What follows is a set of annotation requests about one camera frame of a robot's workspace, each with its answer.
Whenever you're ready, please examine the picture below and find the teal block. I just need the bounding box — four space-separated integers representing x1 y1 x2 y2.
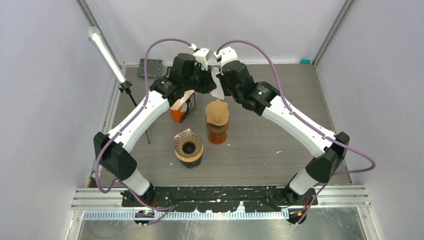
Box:
299 58 311 64

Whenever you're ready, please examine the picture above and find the amber glass carafe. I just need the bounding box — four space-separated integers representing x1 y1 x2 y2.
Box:
208 131 227 145

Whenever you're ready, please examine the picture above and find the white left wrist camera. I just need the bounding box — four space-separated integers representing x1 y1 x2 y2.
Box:
189 43 212 71

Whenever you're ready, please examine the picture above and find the white paper coffee filter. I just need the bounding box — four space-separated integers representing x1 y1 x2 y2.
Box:
209 67 225 100

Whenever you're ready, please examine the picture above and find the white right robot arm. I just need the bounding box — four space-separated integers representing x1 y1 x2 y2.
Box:
211 60 350 205

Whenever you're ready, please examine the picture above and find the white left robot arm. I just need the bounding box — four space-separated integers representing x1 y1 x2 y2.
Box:
93 53 217 207

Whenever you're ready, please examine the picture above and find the silver microphone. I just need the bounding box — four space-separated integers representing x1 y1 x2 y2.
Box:
87 26 128 84

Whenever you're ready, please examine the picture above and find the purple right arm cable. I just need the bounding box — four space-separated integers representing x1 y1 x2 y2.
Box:
215 39 377 226

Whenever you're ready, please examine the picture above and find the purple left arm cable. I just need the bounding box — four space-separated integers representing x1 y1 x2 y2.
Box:
94 38 196 226

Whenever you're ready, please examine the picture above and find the dark grey studded plate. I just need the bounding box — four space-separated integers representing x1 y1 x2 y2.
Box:
137 58 163 78

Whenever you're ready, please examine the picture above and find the grey ribbed dripper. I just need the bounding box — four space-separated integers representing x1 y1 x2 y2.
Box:
174 132 203 159

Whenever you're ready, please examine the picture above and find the coffee paper filter box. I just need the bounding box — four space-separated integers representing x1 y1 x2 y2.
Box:
169 90 196 124

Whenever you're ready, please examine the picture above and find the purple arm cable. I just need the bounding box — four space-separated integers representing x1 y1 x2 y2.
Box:
94 38 196 226
215 39 377 226

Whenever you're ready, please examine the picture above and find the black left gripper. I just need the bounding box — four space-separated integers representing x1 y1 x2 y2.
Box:
183 64 217 95

